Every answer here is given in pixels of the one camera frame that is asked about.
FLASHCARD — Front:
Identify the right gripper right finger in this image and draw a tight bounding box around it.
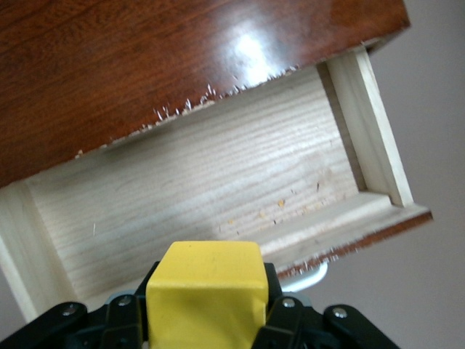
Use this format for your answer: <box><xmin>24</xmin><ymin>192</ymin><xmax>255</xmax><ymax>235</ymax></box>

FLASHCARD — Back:
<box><xmin>250</xmin><ymin>262</ymin><xmax>388</xmax><ymax>349</ymax></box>

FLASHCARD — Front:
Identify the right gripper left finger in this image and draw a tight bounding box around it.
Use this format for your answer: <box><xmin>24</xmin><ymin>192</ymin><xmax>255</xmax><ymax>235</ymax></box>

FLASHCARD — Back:
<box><xmin>0</xmin><ymin>261</ymin><xmax>161</xmax><ymax>349</ymax></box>

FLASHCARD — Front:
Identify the white metal drawer handle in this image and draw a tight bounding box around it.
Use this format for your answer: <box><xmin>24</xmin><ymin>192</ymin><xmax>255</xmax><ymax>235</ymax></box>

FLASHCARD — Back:
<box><xmin>279</xmin><ymin>262</ymin><xmax>330</xmax><ymax>292</ymax></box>

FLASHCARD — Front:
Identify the yellow block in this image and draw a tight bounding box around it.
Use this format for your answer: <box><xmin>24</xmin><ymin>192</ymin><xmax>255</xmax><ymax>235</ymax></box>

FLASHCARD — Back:
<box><xmin>145</xmin><ymin>240</ymin><xmax>270</xmax><ymax>349</ymax></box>

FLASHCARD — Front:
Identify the light wooden drawer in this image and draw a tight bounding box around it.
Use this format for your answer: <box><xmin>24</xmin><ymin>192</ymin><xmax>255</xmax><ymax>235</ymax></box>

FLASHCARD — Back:
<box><xmin>0</xmin><ymin>49</ymin><xmax>434</xmax><ymax>324</ymax></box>

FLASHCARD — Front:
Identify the dark red wooden cabinet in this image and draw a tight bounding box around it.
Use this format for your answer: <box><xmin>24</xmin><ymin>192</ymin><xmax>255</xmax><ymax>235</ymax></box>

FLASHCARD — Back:
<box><xmin>0</xmin><ymin>0</ymin><xmax>412</xmax><ymax>190</ymax></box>

